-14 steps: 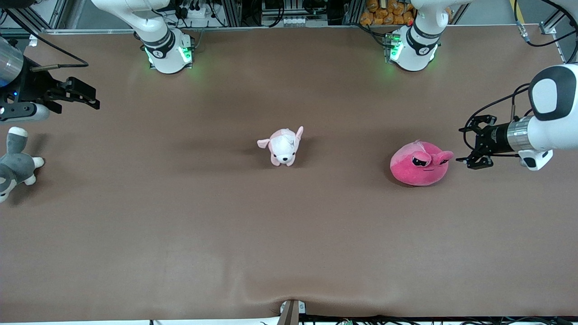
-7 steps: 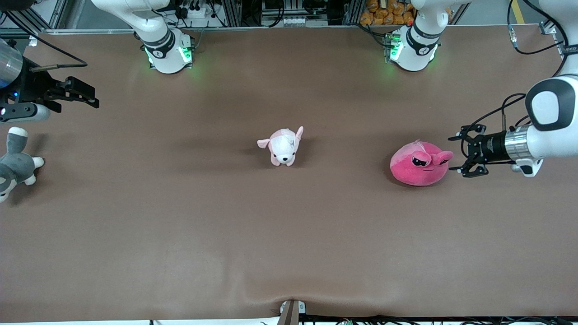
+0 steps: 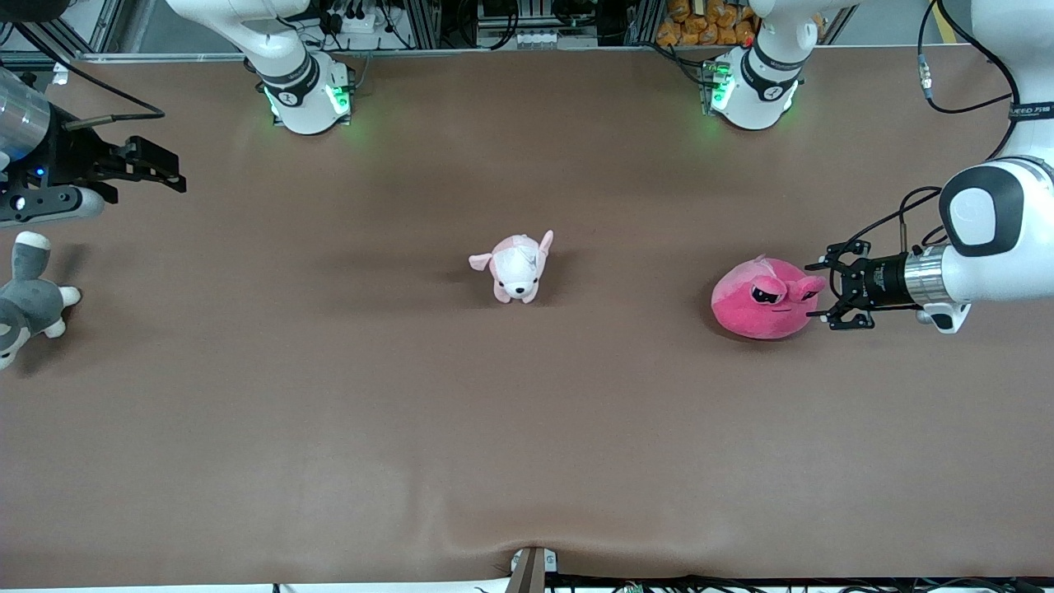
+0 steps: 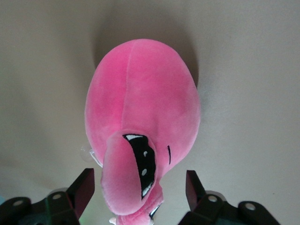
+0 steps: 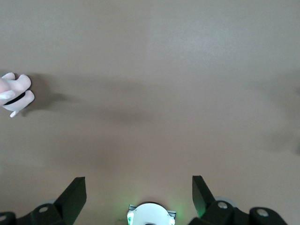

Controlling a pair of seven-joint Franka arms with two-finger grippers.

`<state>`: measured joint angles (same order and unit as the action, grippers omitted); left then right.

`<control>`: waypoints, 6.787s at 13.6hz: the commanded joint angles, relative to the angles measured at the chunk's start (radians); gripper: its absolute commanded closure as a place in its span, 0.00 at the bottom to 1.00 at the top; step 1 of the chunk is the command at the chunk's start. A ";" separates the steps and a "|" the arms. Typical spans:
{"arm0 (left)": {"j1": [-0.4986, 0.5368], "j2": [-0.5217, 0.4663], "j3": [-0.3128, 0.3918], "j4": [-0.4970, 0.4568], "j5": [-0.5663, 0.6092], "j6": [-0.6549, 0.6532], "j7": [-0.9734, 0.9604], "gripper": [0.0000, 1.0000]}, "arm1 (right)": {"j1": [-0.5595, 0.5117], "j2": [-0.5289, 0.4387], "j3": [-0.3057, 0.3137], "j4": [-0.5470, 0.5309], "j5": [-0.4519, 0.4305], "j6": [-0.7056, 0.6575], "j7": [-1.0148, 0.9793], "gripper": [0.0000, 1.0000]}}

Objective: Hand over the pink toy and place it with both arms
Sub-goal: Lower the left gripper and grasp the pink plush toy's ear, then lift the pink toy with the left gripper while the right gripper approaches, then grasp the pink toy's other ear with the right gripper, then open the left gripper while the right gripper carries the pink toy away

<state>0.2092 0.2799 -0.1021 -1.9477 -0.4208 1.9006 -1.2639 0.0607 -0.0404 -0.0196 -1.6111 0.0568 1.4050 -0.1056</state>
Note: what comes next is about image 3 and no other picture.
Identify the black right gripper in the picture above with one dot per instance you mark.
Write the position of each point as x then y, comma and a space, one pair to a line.
72, 158

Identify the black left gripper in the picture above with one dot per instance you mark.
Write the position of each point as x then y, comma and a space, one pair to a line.
878, 281

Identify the round pink plush toy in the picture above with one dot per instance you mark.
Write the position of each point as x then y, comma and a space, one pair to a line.
766, 317

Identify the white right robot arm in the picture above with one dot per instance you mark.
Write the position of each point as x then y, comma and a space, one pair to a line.
305, 107

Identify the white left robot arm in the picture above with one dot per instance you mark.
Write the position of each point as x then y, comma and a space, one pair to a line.
1021, 272

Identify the grey white plush husky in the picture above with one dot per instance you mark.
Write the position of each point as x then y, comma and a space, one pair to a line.
29, 305

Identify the white power strip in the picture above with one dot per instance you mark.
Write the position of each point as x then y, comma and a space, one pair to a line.
358, 23

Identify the orange packaged goods pile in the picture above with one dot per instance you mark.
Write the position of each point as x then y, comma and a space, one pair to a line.
700, 25

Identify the white pink plush dog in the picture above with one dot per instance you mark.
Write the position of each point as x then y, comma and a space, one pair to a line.
515, 268

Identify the brown table cover sheet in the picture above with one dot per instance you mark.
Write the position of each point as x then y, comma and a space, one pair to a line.
527, 412

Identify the white terminal strip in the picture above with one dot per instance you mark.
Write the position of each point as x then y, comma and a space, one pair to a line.
535, 39

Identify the metal table edge clamp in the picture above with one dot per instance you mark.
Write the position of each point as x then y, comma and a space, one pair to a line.
531, 572

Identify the aluminium frame post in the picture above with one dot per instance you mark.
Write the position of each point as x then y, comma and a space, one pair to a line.
105, 29

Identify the aluminium table edge rail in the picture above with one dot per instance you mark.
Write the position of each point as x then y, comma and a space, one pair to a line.
494, 52

